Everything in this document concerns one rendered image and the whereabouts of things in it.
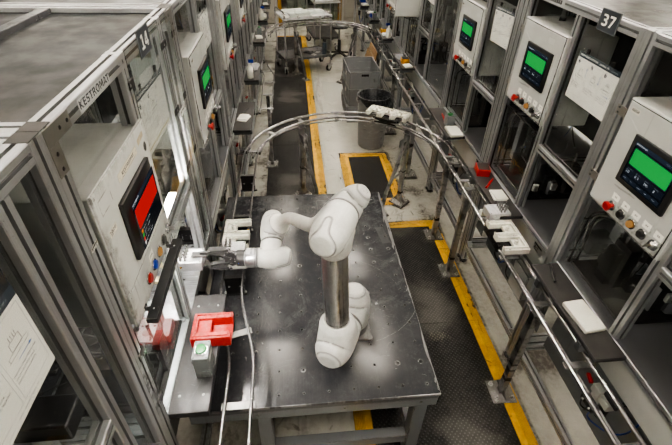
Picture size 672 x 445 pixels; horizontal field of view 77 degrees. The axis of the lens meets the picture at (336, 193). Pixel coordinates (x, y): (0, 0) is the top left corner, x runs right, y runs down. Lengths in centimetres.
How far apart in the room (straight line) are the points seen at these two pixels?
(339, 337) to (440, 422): 111
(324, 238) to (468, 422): 169
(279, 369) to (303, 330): 23
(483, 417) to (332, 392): 112
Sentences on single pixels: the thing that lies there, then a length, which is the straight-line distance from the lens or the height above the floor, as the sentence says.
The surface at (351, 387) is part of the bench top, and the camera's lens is 200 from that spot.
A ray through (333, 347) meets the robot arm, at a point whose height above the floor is 91.
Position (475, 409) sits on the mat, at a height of 1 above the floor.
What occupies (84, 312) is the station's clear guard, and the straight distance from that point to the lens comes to 117.
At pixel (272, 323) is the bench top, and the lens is 219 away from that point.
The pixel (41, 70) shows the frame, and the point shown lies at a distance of 139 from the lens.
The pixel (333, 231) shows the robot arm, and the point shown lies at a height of 150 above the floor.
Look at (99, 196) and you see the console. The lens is 115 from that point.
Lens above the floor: 241
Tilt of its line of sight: 35 degrees down
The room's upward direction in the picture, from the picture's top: 2 degrees clockwise
